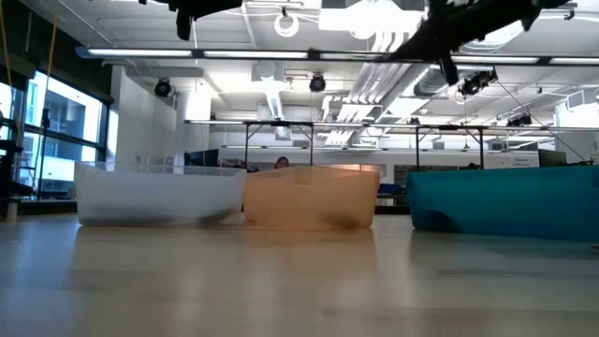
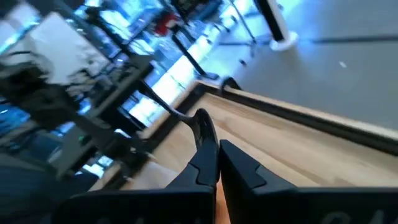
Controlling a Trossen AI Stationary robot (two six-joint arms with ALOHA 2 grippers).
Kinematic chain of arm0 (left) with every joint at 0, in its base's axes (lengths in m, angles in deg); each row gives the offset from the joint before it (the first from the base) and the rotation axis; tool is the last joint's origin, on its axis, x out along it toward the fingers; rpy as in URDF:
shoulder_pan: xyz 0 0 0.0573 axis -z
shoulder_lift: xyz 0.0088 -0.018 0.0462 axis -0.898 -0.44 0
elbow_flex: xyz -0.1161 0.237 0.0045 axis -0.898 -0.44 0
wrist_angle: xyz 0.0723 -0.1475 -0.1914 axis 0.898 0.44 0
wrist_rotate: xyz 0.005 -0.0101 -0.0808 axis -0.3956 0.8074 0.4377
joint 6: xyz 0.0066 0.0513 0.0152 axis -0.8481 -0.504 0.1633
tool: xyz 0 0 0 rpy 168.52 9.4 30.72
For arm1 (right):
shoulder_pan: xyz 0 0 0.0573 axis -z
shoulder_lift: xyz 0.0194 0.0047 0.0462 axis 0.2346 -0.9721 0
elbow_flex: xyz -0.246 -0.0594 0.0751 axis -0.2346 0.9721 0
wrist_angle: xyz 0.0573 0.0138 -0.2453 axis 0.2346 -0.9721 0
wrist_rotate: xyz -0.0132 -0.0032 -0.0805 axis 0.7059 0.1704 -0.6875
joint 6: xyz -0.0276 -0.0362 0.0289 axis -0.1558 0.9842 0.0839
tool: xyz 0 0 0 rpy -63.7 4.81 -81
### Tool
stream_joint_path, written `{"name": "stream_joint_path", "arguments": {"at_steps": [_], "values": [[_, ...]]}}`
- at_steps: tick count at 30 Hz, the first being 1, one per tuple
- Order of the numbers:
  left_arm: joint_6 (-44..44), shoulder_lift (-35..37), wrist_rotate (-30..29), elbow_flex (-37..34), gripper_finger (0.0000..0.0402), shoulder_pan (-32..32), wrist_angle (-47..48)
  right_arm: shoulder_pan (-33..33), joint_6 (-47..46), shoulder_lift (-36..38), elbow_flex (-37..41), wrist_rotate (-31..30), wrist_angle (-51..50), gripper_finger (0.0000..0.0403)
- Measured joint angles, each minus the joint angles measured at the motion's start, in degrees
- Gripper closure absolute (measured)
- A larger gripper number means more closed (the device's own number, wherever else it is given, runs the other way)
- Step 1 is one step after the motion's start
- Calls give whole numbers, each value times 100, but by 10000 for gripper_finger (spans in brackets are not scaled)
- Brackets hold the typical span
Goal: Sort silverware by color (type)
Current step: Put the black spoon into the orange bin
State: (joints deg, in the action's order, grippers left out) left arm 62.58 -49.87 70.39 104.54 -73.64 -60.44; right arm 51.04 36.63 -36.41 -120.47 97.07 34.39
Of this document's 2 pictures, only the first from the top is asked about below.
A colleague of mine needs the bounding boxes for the white coiled cable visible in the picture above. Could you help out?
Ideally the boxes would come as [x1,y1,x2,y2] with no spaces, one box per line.
[272,6,301,39]

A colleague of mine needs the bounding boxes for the large glass window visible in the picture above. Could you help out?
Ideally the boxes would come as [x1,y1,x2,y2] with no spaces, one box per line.
[0,69,112,203]

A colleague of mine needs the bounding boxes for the teal plastic bin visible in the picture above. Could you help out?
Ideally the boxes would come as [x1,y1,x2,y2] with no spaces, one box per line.
[405,164,599,243]

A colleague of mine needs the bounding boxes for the dark monitor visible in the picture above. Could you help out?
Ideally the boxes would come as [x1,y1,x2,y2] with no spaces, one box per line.
[183,148,221,169]

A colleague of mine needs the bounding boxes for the clear plastic bin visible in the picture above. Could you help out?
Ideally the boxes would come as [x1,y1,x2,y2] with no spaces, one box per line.
[73,160,248,229]

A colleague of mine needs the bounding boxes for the silver ventilation duct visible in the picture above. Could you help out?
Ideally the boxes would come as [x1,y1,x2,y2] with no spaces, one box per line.
[411,18,547,99]

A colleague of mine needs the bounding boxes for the long ceiling light bar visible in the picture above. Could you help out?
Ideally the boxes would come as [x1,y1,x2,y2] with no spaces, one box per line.
[76,45,599,67]

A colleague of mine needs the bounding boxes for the orange plastic bin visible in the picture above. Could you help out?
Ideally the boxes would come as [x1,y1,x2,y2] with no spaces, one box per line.
[242,165,382,232]

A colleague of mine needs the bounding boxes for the white ceiling cable tray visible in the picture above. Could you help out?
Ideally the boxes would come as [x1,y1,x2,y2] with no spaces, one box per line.
[322,27,431,146]

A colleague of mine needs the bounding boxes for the black monitor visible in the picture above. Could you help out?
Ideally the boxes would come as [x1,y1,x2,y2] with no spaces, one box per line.
[536,148,568,168]

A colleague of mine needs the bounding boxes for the black equipment stand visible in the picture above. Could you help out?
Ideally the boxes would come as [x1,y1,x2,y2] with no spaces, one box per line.
[0,139,37,224]

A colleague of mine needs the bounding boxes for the white ceiling duct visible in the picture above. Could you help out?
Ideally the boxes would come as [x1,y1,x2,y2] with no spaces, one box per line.
[251,63,289,121]

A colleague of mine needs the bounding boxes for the white ceiling panel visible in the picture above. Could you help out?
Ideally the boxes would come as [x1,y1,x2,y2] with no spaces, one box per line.
[317,0,425,33]

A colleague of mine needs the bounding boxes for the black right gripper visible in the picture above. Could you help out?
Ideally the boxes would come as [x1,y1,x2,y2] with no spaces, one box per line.
[387,0,570,87]

